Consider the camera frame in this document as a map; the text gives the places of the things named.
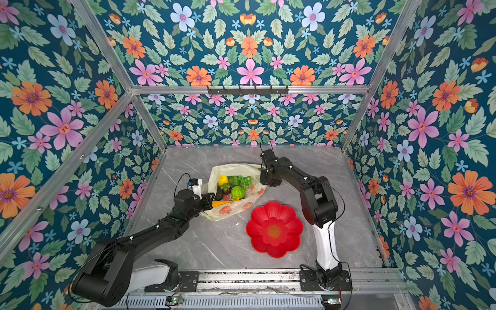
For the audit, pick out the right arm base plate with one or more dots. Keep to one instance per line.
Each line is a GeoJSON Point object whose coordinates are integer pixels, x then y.
{"type": "Point", "coordinates": [318, 279]}

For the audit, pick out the yellow fake lemon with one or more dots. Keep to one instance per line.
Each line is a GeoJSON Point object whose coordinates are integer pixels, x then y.
{"type": "Point", "coordinates": [223, 181]}

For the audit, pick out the aluminium mounting rail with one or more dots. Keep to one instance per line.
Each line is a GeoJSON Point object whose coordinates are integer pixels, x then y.
{"type": "Point", "coordinates": [373, 288]}

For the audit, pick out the green fake grapes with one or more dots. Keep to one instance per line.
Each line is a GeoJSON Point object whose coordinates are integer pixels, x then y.
{"type": "Point", "coordinates": [245, 181]}

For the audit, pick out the light green fake custard apple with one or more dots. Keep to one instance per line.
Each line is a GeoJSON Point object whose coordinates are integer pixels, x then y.
{"type": "Point", "coordinates": [238, 192]}

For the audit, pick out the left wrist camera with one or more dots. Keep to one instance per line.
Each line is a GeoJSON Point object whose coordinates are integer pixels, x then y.
{"type": "Point", "coordinates": [195, 185]}

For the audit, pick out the cream plastic bag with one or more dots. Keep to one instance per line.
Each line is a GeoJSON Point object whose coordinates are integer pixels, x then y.
{"type": "Point", "coordinates": [253, 193]}

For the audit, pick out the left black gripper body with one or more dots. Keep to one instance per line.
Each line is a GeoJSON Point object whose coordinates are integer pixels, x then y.
{"type": "Point", "coordinates": [197, 206]}

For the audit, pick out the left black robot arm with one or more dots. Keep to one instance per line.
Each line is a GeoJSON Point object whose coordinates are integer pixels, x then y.
{"type": "Point", "coordinates": [106, 275]}

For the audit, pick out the yellow fake banana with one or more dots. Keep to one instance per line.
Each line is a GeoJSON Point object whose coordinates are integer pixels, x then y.
{"type": "Point", "coordinates": [219, 203]}

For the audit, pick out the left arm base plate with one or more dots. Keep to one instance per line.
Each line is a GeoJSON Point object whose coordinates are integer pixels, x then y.
{"type": "Point", "coordinates": [176, 281]}

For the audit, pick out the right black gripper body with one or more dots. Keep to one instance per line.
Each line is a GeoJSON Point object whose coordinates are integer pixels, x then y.
{"type": "Point", "coordinates": [266, 179]}

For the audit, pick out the red flower-shaped plate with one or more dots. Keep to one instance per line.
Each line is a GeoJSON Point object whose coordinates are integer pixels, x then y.
{"type": "Point", "coordinates": [274, 229]}

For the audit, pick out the black hook rail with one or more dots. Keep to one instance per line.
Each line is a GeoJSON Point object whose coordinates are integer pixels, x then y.
{"type": "Point", "coordinates": [241, 91]}

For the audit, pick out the dark fake avocado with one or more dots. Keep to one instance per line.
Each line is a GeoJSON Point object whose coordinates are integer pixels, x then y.
{"type": "Point", "coordinates": [219, 195]}

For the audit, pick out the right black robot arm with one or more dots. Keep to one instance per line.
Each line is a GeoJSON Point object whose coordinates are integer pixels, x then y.
{"type": "Point", "coordinates": [318, 201]}

